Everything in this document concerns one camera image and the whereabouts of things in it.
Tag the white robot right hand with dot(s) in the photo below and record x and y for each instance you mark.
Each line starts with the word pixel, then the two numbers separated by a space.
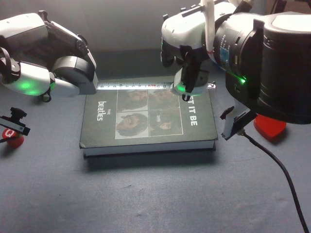
pixel 184 29

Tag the grey tablecloth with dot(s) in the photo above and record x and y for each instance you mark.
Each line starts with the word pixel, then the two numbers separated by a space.
pixel 145 194

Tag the black Let It Be album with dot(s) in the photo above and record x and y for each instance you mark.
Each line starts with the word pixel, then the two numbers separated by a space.
pixel 102 131

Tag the grey tape measure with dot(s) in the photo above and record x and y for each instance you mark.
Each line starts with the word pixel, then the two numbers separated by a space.
pixel 70 68

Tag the red cylinder block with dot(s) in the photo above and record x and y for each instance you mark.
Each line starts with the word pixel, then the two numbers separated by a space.
pixel 15 142

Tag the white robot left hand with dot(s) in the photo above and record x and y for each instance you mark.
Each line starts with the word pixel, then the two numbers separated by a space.
pixel 26 77

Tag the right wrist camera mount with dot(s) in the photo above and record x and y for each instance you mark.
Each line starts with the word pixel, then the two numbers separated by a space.
pixel 239 121

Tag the red heart block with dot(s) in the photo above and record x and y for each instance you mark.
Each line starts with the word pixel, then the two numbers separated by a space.
pixel 269 132

